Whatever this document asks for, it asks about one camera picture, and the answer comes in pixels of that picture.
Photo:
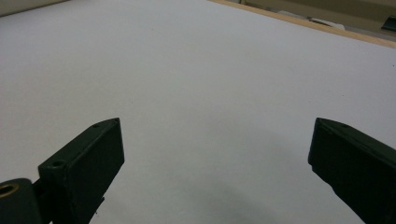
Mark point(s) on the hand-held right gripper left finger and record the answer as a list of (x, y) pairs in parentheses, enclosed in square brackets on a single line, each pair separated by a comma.
[(82, 168)]

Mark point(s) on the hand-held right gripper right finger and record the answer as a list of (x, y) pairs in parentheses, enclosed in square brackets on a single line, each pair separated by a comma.
[(358, 168)]

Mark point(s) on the dark green box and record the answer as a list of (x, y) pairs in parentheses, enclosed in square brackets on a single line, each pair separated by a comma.
[(389, 23)]

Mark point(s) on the white object beyond table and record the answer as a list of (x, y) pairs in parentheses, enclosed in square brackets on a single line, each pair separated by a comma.
[(323, 22)]

